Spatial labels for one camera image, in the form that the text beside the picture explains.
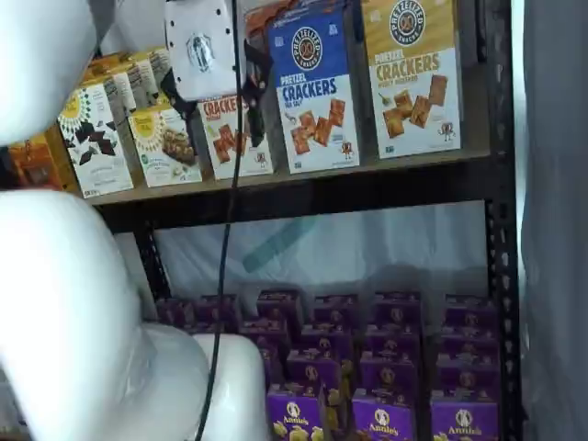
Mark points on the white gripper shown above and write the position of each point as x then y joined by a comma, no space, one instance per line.
202,50

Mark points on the blue pretzel crackers box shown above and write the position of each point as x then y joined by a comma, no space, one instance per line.
312,5
317,92

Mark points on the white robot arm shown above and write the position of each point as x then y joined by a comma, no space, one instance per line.
69,298

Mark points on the orange pretzel crackers box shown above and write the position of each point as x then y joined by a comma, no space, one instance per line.
229,151
257,23

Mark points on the Simple Mills almond bars box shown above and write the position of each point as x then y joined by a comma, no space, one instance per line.
163,151
155,97

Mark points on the Simple Mills sweet thins box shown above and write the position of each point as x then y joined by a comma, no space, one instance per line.
140,78
158,69
96,147
121,92

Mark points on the black metal shelf rack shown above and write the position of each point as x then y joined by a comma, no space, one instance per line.
321,197

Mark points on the yellow pretzel crackers box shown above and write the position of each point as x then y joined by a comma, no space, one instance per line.
413,92

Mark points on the orange snack box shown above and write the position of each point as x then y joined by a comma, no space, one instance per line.
34,161

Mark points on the purple Annie's snack box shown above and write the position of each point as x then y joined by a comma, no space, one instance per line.
220,310
294,418
275,367
471,312
471,342
464,422
390,376
335,310
392,342
278,305
326,340
312,369
468,379
397,310
264,333
177,312
383,422

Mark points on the wooden shelf board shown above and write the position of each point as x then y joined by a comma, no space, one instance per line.
475,149

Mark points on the sideways purple Annie's box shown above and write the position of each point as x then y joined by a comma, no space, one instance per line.
337,395

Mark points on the white sheet with teal logo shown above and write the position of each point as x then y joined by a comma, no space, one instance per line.
367,248

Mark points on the grey curtain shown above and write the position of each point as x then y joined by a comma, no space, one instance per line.
556,229

